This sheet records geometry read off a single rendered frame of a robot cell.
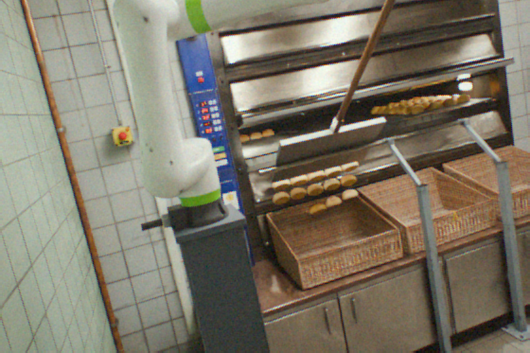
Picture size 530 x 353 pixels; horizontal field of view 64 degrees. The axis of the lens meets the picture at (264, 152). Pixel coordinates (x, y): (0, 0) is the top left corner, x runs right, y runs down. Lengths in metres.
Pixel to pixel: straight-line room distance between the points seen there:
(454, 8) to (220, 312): 2.40
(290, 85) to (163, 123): 1.46
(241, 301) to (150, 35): 0.79
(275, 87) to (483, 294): 1.58
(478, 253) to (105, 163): 1.99
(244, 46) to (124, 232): 1.19
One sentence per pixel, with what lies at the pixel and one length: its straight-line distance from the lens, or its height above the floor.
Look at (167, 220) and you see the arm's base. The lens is 1.27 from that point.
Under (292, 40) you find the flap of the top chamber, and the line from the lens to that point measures 2.48.
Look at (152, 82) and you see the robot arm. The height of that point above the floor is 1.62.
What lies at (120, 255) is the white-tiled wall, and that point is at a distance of 2.42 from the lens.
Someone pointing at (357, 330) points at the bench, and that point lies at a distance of 2.27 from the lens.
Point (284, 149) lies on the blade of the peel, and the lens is 1.94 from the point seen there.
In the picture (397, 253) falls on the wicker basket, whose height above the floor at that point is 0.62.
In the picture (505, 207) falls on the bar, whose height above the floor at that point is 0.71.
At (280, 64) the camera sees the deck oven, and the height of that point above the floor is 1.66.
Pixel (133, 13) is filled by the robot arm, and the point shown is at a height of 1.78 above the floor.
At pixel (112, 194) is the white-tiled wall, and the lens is 2.34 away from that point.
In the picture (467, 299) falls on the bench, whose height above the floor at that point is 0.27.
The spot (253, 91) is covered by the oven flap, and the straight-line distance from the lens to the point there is 2.38.
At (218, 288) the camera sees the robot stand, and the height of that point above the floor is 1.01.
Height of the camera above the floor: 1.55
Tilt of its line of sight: 9 degrees down
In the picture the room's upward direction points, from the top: 11 degrees counter-clockwise
